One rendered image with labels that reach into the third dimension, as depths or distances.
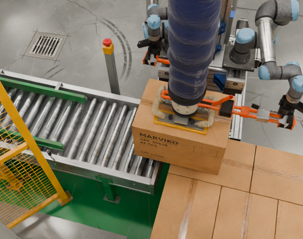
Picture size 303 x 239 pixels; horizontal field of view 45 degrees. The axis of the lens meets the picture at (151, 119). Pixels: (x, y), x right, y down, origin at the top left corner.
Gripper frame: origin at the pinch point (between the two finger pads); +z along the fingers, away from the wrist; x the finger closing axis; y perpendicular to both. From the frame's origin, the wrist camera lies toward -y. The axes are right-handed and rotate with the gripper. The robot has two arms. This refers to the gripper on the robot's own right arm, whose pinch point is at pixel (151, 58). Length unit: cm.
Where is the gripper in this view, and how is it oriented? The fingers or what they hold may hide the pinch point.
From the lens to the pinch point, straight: 245.2
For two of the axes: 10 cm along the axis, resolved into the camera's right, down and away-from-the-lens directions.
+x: 2.8, -8.1, 5.1
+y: 9.6, 2.4, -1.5
